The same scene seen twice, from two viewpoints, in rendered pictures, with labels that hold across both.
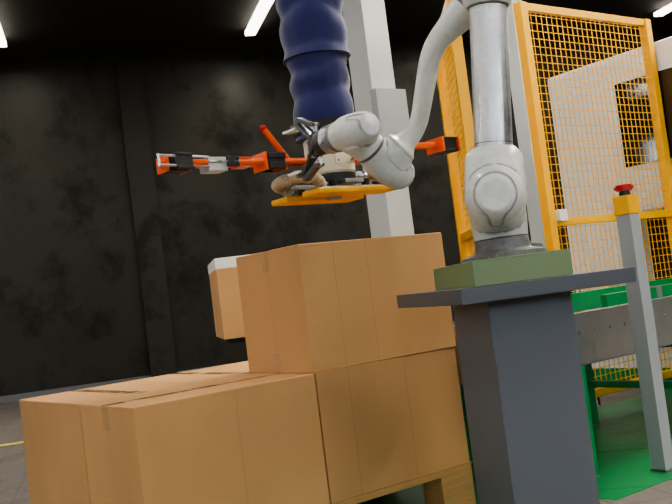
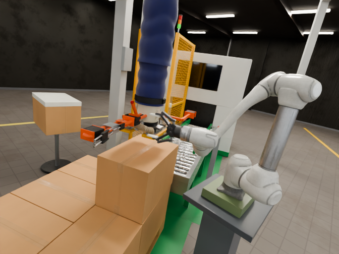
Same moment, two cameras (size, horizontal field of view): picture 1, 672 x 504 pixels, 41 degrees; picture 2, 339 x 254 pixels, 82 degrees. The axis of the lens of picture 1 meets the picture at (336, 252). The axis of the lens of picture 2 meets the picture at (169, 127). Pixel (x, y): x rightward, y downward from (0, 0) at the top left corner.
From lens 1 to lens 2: 2.11 m
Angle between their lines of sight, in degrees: 40
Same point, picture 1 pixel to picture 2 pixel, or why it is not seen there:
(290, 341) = (129, 206)
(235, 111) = not seen: outside the picture
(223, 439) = not seen: outside the picture
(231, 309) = (51, 123)
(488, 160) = (273, 181)
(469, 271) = (237, 210)
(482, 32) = (290, 122)
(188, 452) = not seen: outside the picture
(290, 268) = (139, 180)
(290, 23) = (153, 45)
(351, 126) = (210, 141)
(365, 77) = (120, 40)
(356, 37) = (120, 21)
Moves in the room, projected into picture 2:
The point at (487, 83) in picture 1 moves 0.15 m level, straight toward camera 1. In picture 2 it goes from (282, 145) to (309, 157)
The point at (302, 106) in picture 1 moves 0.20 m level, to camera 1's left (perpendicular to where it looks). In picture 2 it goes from (147, 89) to (119, 87)
